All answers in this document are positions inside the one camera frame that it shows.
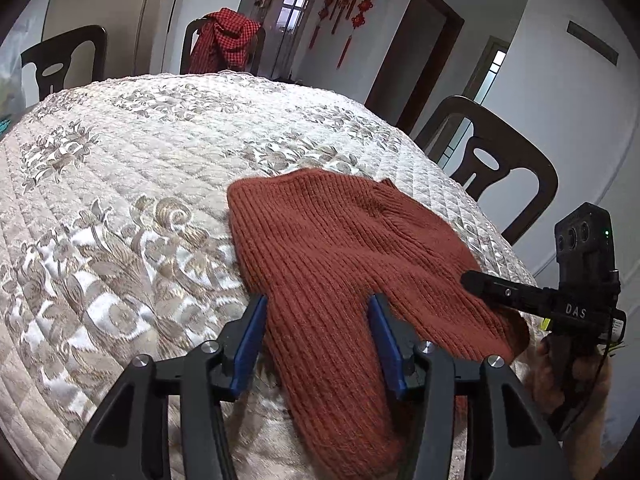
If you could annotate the rust knit sweater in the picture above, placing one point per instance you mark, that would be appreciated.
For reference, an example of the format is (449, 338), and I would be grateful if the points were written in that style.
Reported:
(325, 250)

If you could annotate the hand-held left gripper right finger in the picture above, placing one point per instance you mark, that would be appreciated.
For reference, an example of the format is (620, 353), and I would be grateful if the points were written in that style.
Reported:
(387, 350)

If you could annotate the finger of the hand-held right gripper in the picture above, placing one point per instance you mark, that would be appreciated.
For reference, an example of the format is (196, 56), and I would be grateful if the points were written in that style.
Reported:
(505, 292)

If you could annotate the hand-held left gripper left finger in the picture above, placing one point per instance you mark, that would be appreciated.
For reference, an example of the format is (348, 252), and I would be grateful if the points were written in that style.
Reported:
(247, 350)

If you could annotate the glass panel door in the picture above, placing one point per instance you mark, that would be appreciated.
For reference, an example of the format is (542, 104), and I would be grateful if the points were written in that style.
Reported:
(492, 67)

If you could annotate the window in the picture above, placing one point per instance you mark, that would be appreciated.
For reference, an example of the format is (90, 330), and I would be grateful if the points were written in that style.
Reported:
(290, 10)

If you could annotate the quilted floral tablecloth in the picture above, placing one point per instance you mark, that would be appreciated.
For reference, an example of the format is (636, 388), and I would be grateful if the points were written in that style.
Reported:
(125, 160)

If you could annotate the red checked cloth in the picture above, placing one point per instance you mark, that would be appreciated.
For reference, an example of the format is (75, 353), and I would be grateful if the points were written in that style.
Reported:
(225, 35)

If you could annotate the brown wooden door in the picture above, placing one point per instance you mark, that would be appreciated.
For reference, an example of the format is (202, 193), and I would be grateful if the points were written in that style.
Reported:
(410, 60)

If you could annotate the person's right forearm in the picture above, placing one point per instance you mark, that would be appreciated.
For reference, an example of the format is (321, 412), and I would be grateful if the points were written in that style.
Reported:
(590, 440)

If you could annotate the teal clothes hangers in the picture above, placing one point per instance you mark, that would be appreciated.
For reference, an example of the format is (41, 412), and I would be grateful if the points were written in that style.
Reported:
(4, 124)

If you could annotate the grey wall-mounted bar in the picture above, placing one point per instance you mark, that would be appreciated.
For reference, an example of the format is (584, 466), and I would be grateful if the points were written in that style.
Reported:
(592, 42)

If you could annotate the person's right hand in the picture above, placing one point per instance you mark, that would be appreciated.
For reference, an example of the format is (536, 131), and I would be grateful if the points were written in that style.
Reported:
(537, 372)

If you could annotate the dark wooden chair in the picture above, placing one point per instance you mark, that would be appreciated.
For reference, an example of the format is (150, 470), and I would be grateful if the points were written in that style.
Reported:
(95, 55)
(530, 175)
(187, 40)

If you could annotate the translucent plastic bag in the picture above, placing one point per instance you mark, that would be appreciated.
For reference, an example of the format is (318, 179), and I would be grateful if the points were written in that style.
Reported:
(9, 90)

